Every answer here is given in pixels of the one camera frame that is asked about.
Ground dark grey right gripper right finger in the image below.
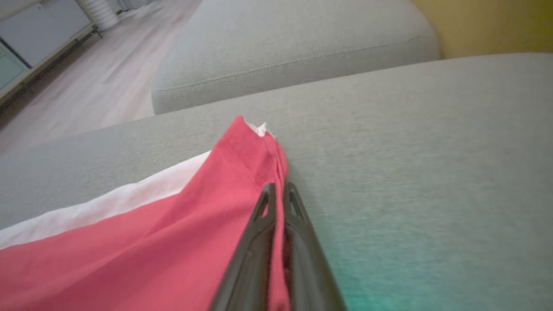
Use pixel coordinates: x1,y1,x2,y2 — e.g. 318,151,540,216
284,182,346,311

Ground small grey sofa seat cushion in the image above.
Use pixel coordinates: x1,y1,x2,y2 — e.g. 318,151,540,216
151,0,440,115

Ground white low cabinet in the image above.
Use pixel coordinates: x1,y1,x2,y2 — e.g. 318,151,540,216
0,0,103,101

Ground red white basketball jersey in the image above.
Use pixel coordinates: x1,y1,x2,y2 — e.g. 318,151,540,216
0,115,291,311

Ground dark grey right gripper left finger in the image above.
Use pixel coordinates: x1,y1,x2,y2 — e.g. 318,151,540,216
210,183,277,311

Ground large grey sofa seat cushion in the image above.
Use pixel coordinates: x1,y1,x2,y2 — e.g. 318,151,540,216
0,53,553,311

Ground white ribbed cylinder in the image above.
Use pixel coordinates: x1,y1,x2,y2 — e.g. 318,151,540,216
78,0,120,31

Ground yellow sofa backrest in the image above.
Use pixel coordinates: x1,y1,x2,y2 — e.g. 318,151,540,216
410,0,553,60

